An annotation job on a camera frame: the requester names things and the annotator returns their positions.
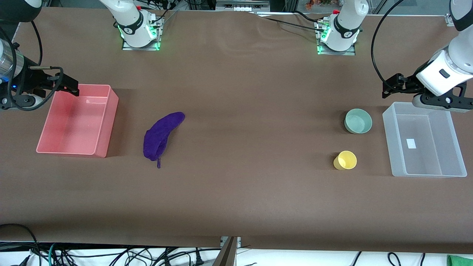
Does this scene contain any green bowl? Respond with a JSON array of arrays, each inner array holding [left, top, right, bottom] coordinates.
[[344, 108, 372, 134]]

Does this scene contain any purple cloth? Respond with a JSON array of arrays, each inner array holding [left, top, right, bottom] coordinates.
[[143, 112, 186, 169]]

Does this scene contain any yellow cup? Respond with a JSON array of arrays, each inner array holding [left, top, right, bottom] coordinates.
[[333, 151, 357, 171]]

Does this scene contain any green cloth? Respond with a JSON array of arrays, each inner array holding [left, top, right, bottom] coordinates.
[[446, 254, 473, 266]]

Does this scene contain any pink plastic bin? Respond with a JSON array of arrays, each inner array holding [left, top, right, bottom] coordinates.
[[36, 84, 119, 158]]

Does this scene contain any clear plastic bin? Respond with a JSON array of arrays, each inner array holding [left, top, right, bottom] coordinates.
[[382, 102, 468, 178]]

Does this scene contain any brown table cover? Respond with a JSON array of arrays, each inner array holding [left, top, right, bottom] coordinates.
[[0, 7, 473, 254]]

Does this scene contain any dark metal table beam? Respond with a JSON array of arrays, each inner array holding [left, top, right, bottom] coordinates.
[[212, 236, 241, 266]]

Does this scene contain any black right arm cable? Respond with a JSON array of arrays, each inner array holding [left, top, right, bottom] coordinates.
[[0, 20, 64, 111]]

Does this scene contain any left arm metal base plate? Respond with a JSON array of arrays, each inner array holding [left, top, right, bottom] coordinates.
[[317, 20, 356, 56]]

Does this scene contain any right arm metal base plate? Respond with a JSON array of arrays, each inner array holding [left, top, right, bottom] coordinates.
[[121, 17, 161, 51]]

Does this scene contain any short black table cable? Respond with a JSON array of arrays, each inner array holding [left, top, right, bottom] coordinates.
[[294, 10, 326, 23]]

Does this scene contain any long black table cable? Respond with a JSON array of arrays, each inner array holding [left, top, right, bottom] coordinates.
[[257, 15, 322, 31]]

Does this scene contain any black looped floor cable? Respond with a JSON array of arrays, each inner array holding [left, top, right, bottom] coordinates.
[[0, 223, 42, 266]]

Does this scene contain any grey network switch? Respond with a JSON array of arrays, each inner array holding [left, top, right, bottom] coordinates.
[[216, 0, 270, 11]]

